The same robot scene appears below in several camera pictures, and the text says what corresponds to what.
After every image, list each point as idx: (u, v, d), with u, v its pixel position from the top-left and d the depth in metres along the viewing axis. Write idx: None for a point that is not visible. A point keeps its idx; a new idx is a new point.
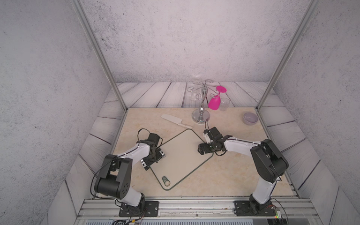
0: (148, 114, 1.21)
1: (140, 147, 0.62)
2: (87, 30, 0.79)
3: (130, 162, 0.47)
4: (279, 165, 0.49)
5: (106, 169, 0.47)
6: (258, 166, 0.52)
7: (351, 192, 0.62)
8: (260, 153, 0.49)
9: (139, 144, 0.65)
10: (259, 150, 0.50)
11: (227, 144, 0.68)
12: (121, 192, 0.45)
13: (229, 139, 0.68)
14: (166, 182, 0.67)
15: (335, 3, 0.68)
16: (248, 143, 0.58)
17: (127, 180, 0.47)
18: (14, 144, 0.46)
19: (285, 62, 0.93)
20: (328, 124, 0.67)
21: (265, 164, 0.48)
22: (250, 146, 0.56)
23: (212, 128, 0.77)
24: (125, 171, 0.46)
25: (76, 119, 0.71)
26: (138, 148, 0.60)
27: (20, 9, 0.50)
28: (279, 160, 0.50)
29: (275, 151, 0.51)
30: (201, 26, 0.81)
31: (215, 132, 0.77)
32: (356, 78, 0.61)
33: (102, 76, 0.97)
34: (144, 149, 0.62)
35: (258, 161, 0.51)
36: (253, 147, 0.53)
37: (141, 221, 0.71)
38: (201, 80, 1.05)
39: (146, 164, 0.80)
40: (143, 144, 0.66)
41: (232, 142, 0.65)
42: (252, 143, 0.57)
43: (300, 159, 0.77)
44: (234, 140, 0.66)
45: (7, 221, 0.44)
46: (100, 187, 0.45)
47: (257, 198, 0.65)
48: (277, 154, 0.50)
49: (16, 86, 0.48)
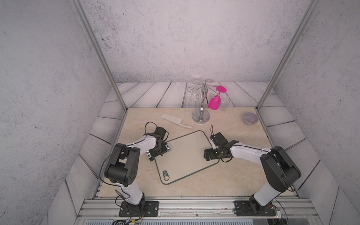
0: (148, 114, 1.21)
1: (147, 139, 0.64)
2: (87, 30, 0.79)
3: (138, 151, 0.50)
4: (291, 174, 0.47)
5: (116, 156, 0.50)
6: (269, 175, 0.49)
7: (351, 192, 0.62)
8: (271, 161, 0.47)
9: (147, 136, 0.68)
10: (270, 159, 0.47)
11: (233, 150, 0.65)
12: (129, 179, 0.48)
13: (236, 145, 0.66)
14: (165, 177, 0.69)
15: (335, 3, 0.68)
16: (256, 150, 0.56)
17: (134, 168, 0.50)
18: (14, 144, 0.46)
19: (285, 62, 0.93)
20: (328, 124, 0.67)
21: (277, 174, 0.46)
22: (258, 153, 0.53)
23: (217, 133, 0.75)
24: (133, 159, 0.49)
25: (76, 119, 0.71)
26: (145, 139, 0.63)
27: (20, 9, 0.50)
28: (291, 169, 0.48)
29: (287, 159, 0.48)
30: (201, 26, 0.81)
31: (220, 138, 0.75)
32: (356, 78, 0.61)
33: (102, 76, 0.97)
34: (151, 141, 0.65)
35: (268, 170, 0.48)
36: (263, 155, 0.51)
37: (141, 221, 0.71)
38: (201, 80, 1.05)
39: (151, 155, 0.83)
40: (150, 136, 0.69)
41: (239, 148, 0.62)
42: (261, 151, 0.54)
43: (300, 159, 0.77)
44: (241, 146, 0.63)
45: (7, 221, 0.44)
46: (109, 173, 0.48)
47: (258, 200, 0.64)
48: (289, 163, 0.48)
49: (16, 86, 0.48)
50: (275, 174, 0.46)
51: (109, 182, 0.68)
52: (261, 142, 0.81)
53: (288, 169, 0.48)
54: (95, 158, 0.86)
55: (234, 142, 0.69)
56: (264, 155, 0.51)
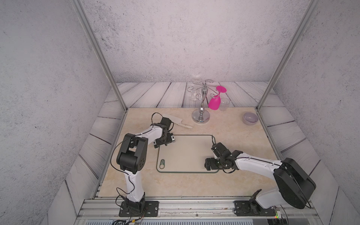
0: (148, 114, 1.21)
1: (154, 130, 0.67)
2: (87, 30, 0.79)
3: (146, 141, 0.54)
4: (307, 187, 0.44)
5: (126, 145, 0.54)
6: (285, 191, 0.46)
7: (351, 192, 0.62)
8: (285, 177, 0.43)
9: (154, 128, 0.70)
10: (284, 174, 0.44)
11: (238, 163, 0.61)
12: (138, 166, 0.53)
13: (241, 158, 0.61)
14: (161, 167, 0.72)
15: (335, 3, 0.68)
16: (266, 163, 0.52)
17: (144, 157, 0.55)
18: (14, 144, 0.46)
19: (285, 62, 0.93)
20: (328, 124, 0.67)
21: (294, 191, 0.42)
22: (269, 168, 0.50)
23: (217, 143, 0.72)
24: (142, 147, 0.53)
25: (76, 119, 0.71)
26: (151, 131, 0.65)
27: (20, 8, 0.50)
28: (305, 181, 0.45)
29: (301, 172, 0.45)
30: (201, 26, 0.81)
31: (222, 148, 0.70)
32: (357, 78, 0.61)
33: (102, 76, 0.97)
34: (157, 131, 0.68)
35: (283, 186, 0.45)
36: (276, 171, 0.47)
37: (141, 221, 0.71)
38: (201, 80, 1.05)
39: (156, 143, 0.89)
40: (157, 128, 0.71)
41: (246, 161, 0.58)
42: (271, 164, 0.50)
43: (301, 159, 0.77)
44: (247, 159, 0.59)
45: (8, 221, 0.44)
46: (120, 160, 0.53)
47: (259, 202, 0.63)
48: (304, 176, 0.45)
49: (16, 86, 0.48)
50: (292, 190, 0.43)
51: (109, 182, 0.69)
52: (261, 142, 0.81)
53: (303, 182, 0.45)
54: (95, 158, 0.86)
55: (237, 153, 0.65)
56: (276, 170, 0.47)
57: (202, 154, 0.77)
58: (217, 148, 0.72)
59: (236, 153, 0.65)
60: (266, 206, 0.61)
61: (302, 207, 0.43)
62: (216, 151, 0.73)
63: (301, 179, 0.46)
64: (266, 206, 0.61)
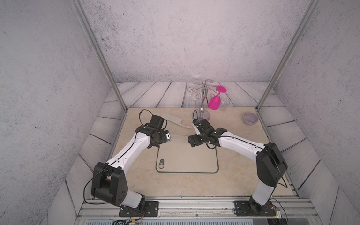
0: (148, 114, 1.21)
1: (136, 144, 0.53)
2: (87, 30, 0.79)
3: (120, 173, 0.42)
4: (281, 168, 0.48)
5: (98, 178, 0.43)
6: (261, 171, 0.49)
7: (351, 192, 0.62)
8: (266, 160, 0.45)
9: (138, 140, 0.55)
10: (265, 157, 0.46)
11: (221, 140, 0.61)
12: (117, 200, 0.44)
13: (225, 136, 0.61)
14: (161, 166, 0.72)
15: (335, 3, 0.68)
16: (250, 145, 0.53)
17: (123, 187, 0.46)
18: (14, 144, 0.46)
19: (285, 62, 0.93)
20: (328, 124, 0.67)
21: (271, 172, 0.46)
22: (252, 149, 0.51)
23: (202, 120, 0.69)
24: (117, 182, 0.42)
25: (76, 119, 0.71)
26: (132, 146, 0.52)
27: (20, 8, 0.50)
28: (281, 163, 0.49)
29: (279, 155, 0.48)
30: (201, 26, 0.81)
31: (206, 124, 0.69)
32: (356, 78, 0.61)
33: (102, 76, 0.97)
34: (143, 142, 0.56)
35: (262, 168, 0.48)
36: (258, 154, 0.49)
37: (141, 221, 0.71)
38: (201, 80, 1.05)
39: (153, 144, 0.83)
40: (142, 138, 0.56)
41: (230, 140, 0.59)
42: (255, 146, 0.52)
43: (300, 159, 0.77)
44: (232, 138, 0.59)
45: (8, 221, 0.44)
46: (96, 192, 0.44)
47: (257, 200, 0.64)
48: (281, 159, 0.50)
49: (16, 85, 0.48)
50: (270, 172, 0.46)
51: None
52: (261, 142, 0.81)
53: (279, 164, 0.49)
54: (95, 158, 0.86)
55: (221, 131, 0.64)
56: (258, 153, 0.49)
57: (203, 155, 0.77)
58: (201, 124, 0.70)
59: (221, 131, 0.64)
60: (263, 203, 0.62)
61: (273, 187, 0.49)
62: (199, 126, 0.71)
63: (277, 161, 0.50)
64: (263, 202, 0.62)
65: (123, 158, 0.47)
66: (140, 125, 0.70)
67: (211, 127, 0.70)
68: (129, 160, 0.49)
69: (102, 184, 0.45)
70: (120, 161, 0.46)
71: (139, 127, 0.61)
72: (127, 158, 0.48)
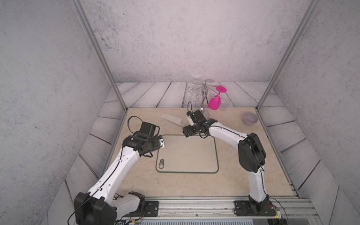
0: (148, 114, 1.21)
1: (123, 162, 0.48)
2: (87, 30, 0.79)
3: (104, 205, 0.38)
4: (260, 155, 0.55)
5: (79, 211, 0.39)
6: (243, 157, 0.55)
7: (351, 192, 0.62)
8: (246, 148, 0.52)
9: (124, 158, 0.49)
10: (246, 145, 0.52)
11: (211, 130, 0.68)
12: None
13: (214, 126, 0.67)
14: (161, 166, 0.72)
15: (335, 3, 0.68)
16: (235, 134, 0.59)
17: (110, 215, 0.42)
18: (14, 144, 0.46)
19: (285, 62, 0.93)
20: (329, 124, 0.66)
21: (250, 158, 0.52)
22: (236, 138, 0.57)
23: (196, 110, 0.74)
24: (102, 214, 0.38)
25: (76, 119, 0.71)
26: (119, 165, 0.47)
27: (20, 8, 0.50)
28: (260, 152, 0.56)
29: (259, 144, 0.54)
30: (201, 26, 0.81)
31: (199, 115, 0.75)
32: (356, 78, 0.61)
33: (102, 76, 0.97)
34: (131, 158, 0.50)
35: (243, 154, 0.54)
36: (240, 142, 0.55)
37: (141, 221, 0.71)
38: (201, 80, 1.05)
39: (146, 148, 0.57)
40: (130, 154, 0.50)
41: (218, 130, 0.64)
42: (239, 136, 0.57)
43: (300, 159, 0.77)
44: (221, 128, 0.64)
45: (7, 221, 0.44)
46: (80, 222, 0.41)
47: (254, 197, 0.65)
48: (260, 148, 0.54)
49: (16, 86, 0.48)
50: (249, 158, 0.52)
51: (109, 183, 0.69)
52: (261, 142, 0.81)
53: (258, 152, 0.55)
54: (95, 158, 0.86)
55: (212, 122, 0.70)
56: (240, 141, 0.55)
57: (203, 155, 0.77)
58: (194, 115, 0.76)
59: (211, 122, 0.70)
60: (264, 199, 0.63)
61: (254, 171, 0.54)
62: (191, 116, 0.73)
63: (258, 149, 0.57)
64: (264, 198, 0.62)
65: (107, 185, 0.42)
66: (127, 135, 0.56)
67: (204, 118, 0.76)
68: (115, 185, 0.44)
69: (86, 213, 0.42)
70: (103, 188, 0.41)
71: (125, 139, 0.55)
72: (112, 184, 0.43)
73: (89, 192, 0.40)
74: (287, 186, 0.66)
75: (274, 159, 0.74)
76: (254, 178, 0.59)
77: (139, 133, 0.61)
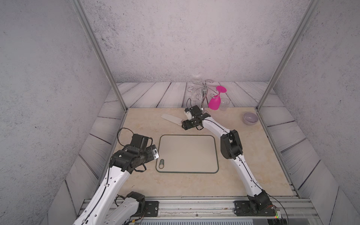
0: (148, 114, 1.21)
1: (109, 187, 0.44)
2: (87, 30, 0.79)
3: None
4: (236, 147, 0.70)
5: None
6: (223, 147, 0.70)
7: (351, 192, 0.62)
8: (225, 140, 0.66)
9: (111, 181, 0.45)
10: (226, 138, 0.67)
11: (204, 122, 0.82)
12: None
13: (206, 119, 0.81)
14: (161, 166, 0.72)
15: (335, 3, 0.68)
16: (221, 129, 0.73)
17: None
18: (14, 144, 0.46)
19: (285, 62, 0.93)
20: (329, 124, 0.66)
21: (228, 148, 0.67)
22: (221, 131, 0.71)
23: (193, 106, 0.89)
24: None
25: (76, 119, 0.71)
26: (105, 191, 0.43)
27: (20, 8, 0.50)
28: (237, 145, 0.70)
29: (237, 139, 0.69)
30: (201, 26, 0.81)
31: (196, 109, 0.90)
32: (357, 78, 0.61)
33: (102, 76, 0.97)
34: (118, 181, 0.45)
35: (223, 144, 0.69)
36: (222, 135, 0.70)
37: (141, 221, 0.71)
38: (201, 80, 1.05)
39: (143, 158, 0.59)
40: (117, 176, 0.45)
41: (208, 123, 0.79)
42: (223, 130, 0.72)
43: (300, 159, 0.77)
44: (210, 121, 0.79)
45: (8, 221, 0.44)
46: None
47: (250, 192, 0.68)
48: (237, 142, 0.69)
49: (16, 86, 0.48)
50: (227, 148, 0.67)
51: None
52: (261, 142, 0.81)
53: (236, 145, 0.70)
54: (95, 158, 0.86)
55: (206, 116, 0.84)
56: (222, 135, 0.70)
57: (203, 155, 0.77)
58: (191, 110, 0.92)
59: (206, 116, 0.84)
60: (260, 193, 0.66)
61: (231, 159, 0.70)
62: (190, 111, 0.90)
63: (236, 143, 0.71)
64: (258, 191, 0.66)
65: (93, 215, 0.39)
66: (116, 153, 0.51)
67: (200, 112, 0.90)
68: (101, 214, 0.41)
69: None
70: (89, 220, 0.39)
71: (113, 157, 0.49)
72: (98, 214, 0.40)
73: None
74: (287, 186, 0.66)
75: (274, 159, 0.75)
76: (238, 168, 0.70)
77: (129, 148, 0.55)
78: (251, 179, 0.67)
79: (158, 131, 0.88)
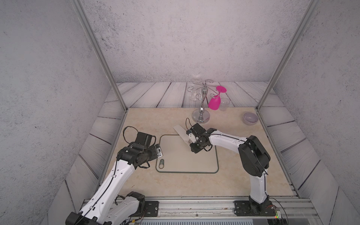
0: (148, 114, 1.21)
1: (116, 177, 0.46)
2: (87, 30, 0.79)
3: None
4: (263, 159, 0.53)
5: None
6: (246, 161, 0.53)
7: (351, 192, 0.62)
8: (247, 151, 0.51)
9: (118, 173, 0.47)
10: (247, 148, 0.51)
11: (212, 138, 0.67)
12: None
13: (214, 134, 0.67)
14: (161, 165, 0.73)
15: (335, 3, 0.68)
16: (234, 139, 0.58)
17: None
18: (14, 144, 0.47)
19: (285, 61, 0.93)
20: (329, 124, 0.66)
21: (252, 161, 0.50)
22: (236, 142, 0.57)
23: (195, 124, 0.77)
24: None
25: (76, 119, 0.71)
26: (112, 181, 0.45)
27: (20, 9, 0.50)
28: (263, 155, 0.54)
29: (260, 146, 0.53)
30: (201, 26, 0.81)
31: (199, 127, 0.77)
32: (357, 78, 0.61)
33: (102, 76, 0.97)
34: (125, 173, 0.49)
35: (245, 158, 0.52)
36: (241, 146, 0.54)
37: (141, 221, 0.71)
38: (200, 80, 1.05)
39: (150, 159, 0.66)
40: (124, 168, 0.48)
41: (218, 137, 0.65)
42: (238, 140, 0.57)
43: (300, 159, 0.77)
44: (220, 135, 0.65)
45: (8, 221, 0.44)
46: None
47: (255, 198, 0.64)
48: (262, 150, 0.53)
49: (16, 85, 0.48)
50: (251, 161, 0.51)
51: None
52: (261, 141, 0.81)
53: (261, 155, 0.54)
54: (95, 158, 0.86)
55: (212, 130, 0.71)
56: (241, 145, 0.54)
57: (203, 155, 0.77)
58: (193, 130, 0.79)
59: (211, 131, 0.71)
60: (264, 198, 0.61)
61: (259, 176, 0.52)
62: (192, 131, 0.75)
63: (260, 153, 0.55)
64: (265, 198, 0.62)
65: (100, 203, 0.41)
66: (122, 148, 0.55)
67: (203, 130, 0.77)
68: (108, 202, 0.43)
69: None
70: (96, 207, 0.40)
71: (120, 152, 0.53)
72: (105, 202, 0.42)
73: (82, 212, 0.39)
74: (287, 186, 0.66)
75: (274, 159, 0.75)
76: (257, 182, 0.58)
77: (134, 145, 0.59)
78: (264, 192, 0.59)
79: (158, 131, 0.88)
